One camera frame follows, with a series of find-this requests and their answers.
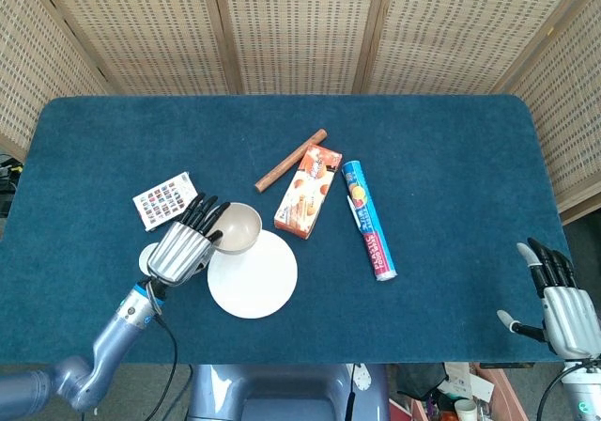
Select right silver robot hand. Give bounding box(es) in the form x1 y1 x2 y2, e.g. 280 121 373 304
497 237 601 361

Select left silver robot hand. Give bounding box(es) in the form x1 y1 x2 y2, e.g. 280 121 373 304
146 194 231 287

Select white paper cup blue print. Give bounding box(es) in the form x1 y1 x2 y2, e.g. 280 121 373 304
138 242 162 276

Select beige bowl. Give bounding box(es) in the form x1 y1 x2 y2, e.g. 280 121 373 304
209 202 263 256

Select white paper plate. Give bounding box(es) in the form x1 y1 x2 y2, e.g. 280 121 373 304
207 228 299 320

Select white box with picture grid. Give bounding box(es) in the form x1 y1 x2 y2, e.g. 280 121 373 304
132 171 204 233

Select pink box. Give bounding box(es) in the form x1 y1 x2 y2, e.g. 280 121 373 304
473 363 530 421

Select white papers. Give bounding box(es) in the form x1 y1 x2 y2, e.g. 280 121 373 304
439 362 494 403

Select brown wooden rolling pin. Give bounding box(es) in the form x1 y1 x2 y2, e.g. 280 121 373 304
254 128 329 194

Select orange snack box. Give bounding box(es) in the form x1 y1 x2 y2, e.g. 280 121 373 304
273 143 343 241

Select black bag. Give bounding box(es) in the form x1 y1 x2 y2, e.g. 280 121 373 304
396 362 450 401

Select blue-grey robot torso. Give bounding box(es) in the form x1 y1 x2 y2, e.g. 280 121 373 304
187 363 391 421

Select black equipment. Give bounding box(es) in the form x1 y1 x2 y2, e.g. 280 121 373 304
0 153 24 218

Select blue plastic food wrap roll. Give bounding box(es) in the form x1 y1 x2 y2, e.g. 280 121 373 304
341 159 398 282

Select teal table cloth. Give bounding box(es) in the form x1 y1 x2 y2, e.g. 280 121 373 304
0 94 572 365

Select woven folding screen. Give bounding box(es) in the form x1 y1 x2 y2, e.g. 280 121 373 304
0 0 601 225

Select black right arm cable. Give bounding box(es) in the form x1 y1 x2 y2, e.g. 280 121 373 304
536 363 579 421

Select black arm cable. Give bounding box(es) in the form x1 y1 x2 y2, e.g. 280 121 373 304
536 363 579 421
82 315 194 421

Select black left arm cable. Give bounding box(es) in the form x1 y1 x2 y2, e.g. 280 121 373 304
82 315 194 421

